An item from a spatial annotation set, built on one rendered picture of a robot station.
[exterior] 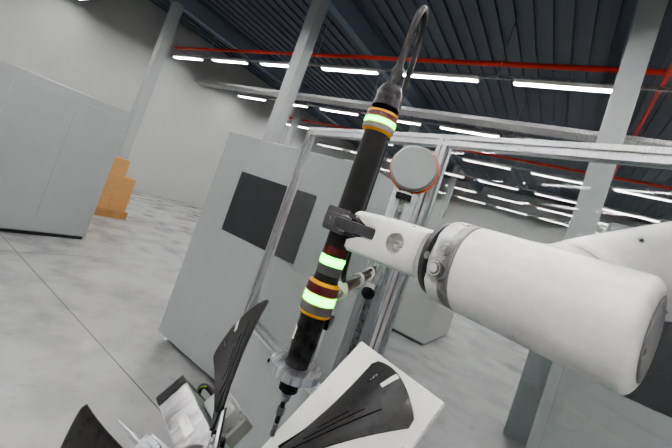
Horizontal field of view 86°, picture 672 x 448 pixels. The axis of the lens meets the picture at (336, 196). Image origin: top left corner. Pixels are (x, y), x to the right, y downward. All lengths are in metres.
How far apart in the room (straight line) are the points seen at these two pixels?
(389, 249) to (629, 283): 0.19
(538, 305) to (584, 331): 0.03
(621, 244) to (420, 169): 0.84
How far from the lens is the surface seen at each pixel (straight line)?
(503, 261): 0.32
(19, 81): 5.97
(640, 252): 0.39
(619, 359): 0.29
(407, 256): 0.35
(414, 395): 0.91
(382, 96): 0.49
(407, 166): 1.18
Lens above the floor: 1.67
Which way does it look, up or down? 2 degrees up
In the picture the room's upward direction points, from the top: 19 degrees clockwise
